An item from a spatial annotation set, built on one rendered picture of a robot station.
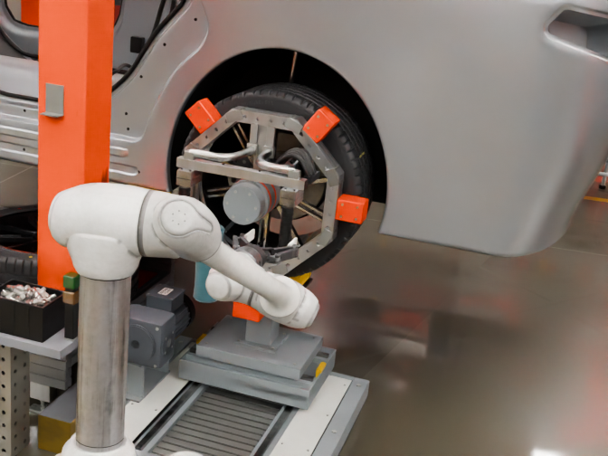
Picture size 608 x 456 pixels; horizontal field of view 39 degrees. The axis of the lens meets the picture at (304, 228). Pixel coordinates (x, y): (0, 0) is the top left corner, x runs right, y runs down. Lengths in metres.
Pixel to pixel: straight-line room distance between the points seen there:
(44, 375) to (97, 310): 1.41
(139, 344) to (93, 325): 1.22
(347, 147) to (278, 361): 0.83
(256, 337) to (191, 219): 1.64
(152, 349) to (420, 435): 1.03
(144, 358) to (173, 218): 1.43
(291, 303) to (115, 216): 0.62
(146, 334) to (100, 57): 0.92
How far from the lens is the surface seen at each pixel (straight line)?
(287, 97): 2.86
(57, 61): 2.67
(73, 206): 1.70
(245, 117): 2.85
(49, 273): 2.87
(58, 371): 3.10
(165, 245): 1.66
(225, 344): 3.23
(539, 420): 3.54
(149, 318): 2.97
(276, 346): 3.22
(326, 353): 3.33
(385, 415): 3.35
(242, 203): 2.73
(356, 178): 2.84
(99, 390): 1.82
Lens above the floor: 1.68
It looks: 19 degrees down
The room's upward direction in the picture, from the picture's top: 6 degrees clockwise
